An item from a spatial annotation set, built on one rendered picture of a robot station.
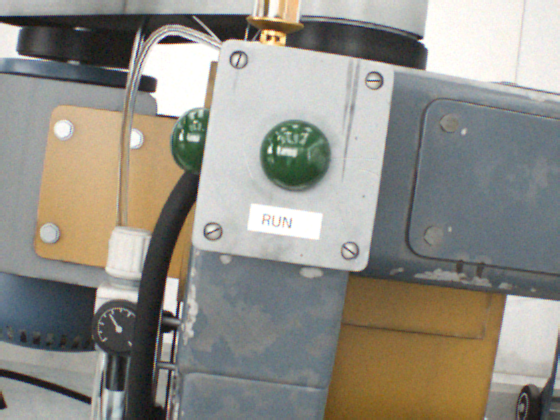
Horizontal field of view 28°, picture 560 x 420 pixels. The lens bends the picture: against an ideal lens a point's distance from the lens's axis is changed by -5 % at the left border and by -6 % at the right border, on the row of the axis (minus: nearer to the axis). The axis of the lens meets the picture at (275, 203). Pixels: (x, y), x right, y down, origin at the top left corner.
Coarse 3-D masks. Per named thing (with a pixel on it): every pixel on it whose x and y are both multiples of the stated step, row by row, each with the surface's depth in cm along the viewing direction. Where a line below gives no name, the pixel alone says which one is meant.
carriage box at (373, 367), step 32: (352, 352) 84; (384, 352) 84; (416, 352) 84; (448, 352) 84; (480, 352) 85; (352, 384) 84; (384, 384) 84; (416, 384) 84; (448, 384) 85; (480, 384) 85; (352, 416) 84; (384, 416) 84; (416, 416) 85; (448, 416) 85; (480, 416) 85
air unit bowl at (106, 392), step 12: (96, 360) 75; (108, 360) 75; (120, 360) 75; (96, 372) 75; (108, 372) 75; (120, 372) 75; (96, 384) 75; (108, 384) 75; (120, 384) 75; (96, 396) 75; (108, 396) 75; (120, 396) 75; (96, 408) 75; (108, 408) 75; (120, 408) 75
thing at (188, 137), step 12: (192, 108) 50; (204, 108) 50; (180, 120) 50; (192, 120) 49; (204, 120) 49; (180, 132) 49; (192, 132) 49; (204, 132) 49; (180, 144) 49; (192, 144) 49; (204, 144) 49; (180, 156) 50; (192, 156) 49; (192, 168) 50
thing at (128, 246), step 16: (112, 240) 75; (128, 240) 74; (144, 240) 75; (112, 256) 75; (128, 256) 74; (144, 256) 75; (112, 272) 74; (128, 272) 74; (112, 288) 74; (128, 288) 75; (96, 304) 74; (160, 320) 73
